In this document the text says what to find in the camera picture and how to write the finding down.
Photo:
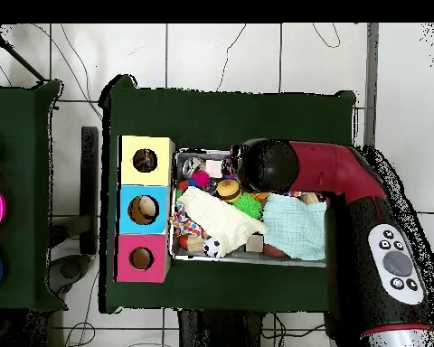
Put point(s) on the black tripod leg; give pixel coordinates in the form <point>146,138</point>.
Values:
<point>21,61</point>

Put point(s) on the crushed silver can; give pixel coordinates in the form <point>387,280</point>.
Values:
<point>191,165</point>

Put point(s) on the colourful polka dot cloth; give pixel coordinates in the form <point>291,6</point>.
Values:
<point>144,162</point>
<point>184,222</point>

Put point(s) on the small toy soccer ball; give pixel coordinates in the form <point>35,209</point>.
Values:
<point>211,246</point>

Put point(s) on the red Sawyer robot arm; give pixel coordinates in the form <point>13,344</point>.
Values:
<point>329,166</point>

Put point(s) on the dark green tablecloth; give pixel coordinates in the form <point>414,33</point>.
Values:
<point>21,144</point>
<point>202,119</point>

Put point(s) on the hamburger toy ball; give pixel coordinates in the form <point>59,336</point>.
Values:
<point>228,188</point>

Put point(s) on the mint green waffle cloth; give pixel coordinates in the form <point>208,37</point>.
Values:
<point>293,227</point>

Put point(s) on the wooden box with three holes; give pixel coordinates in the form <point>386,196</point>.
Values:
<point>155,224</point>

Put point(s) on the grey metal bar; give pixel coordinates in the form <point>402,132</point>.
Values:
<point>370,72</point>

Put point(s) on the shallow mesh bin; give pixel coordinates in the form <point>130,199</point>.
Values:
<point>199,153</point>

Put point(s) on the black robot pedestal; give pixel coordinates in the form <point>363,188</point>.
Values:
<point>217,329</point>

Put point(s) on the green spiky rubber ball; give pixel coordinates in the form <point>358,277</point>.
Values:
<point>249,206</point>

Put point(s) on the cream waffle cloth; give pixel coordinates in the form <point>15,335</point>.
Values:
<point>217,217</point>

